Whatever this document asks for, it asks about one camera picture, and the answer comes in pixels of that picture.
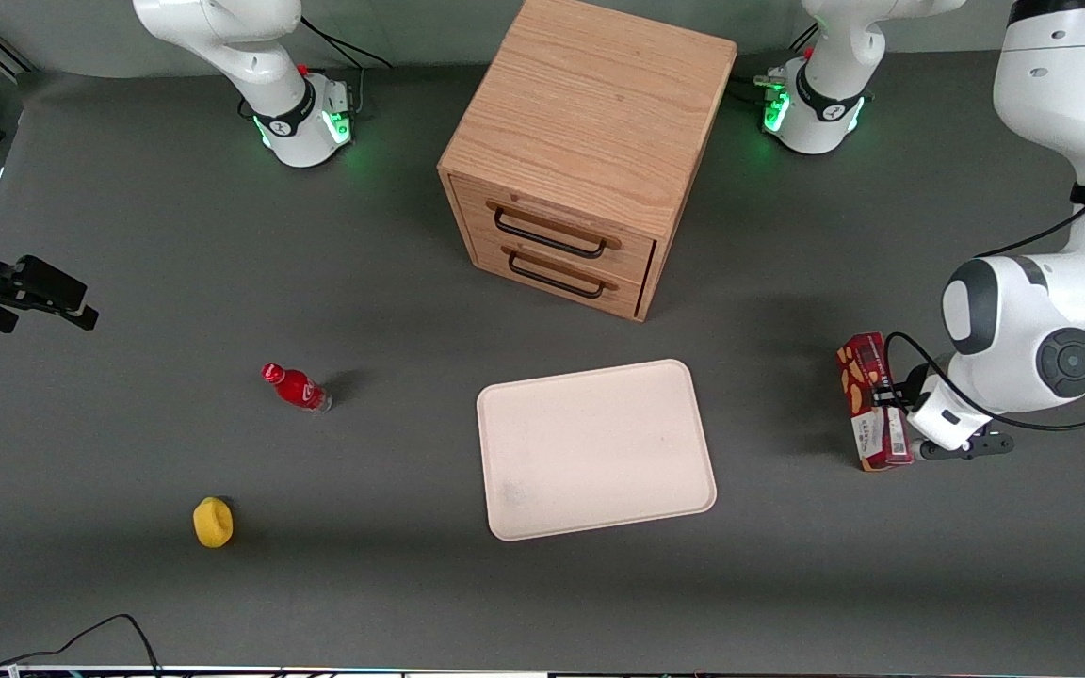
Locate long black drawer handle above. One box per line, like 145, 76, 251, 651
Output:
493, 206, 608, 260

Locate wooden drawer with long handle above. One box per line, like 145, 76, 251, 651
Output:
451, 174, 658, 283

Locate cream plastic tray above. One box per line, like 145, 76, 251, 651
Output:
476, 359, 719, 542

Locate grey table mat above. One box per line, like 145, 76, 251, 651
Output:
0, 42, 1085, 675

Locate black thin floor cable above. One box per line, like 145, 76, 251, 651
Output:
0, 614, 163, 678

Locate short black drawer handle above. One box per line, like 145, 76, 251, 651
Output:
507, 249, 606, 300

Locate black right base cable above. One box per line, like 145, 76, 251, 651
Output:
298, 14, 393, 119

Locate red soda bottle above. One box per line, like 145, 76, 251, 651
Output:
261, 363, 333, 414

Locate wooden drawer with short handle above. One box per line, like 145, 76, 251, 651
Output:
467, 231, 653, 317

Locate wooden drawer cabinet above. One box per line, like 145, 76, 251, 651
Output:
437, 0, 739, 323

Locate black left base cable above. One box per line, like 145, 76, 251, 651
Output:
729, 26, 821, 106

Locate black base cable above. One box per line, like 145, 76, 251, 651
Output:
729, 26, 821, 106
298, 14, 393, 119

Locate aluminium frame rail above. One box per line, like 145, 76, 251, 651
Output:
0, 17, 37, 83

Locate red cookie box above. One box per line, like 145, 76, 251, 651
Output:
834, 331, 916, 473

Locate yellow sponge toy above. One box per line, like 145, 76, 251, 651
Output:
192, 496, 235, 549

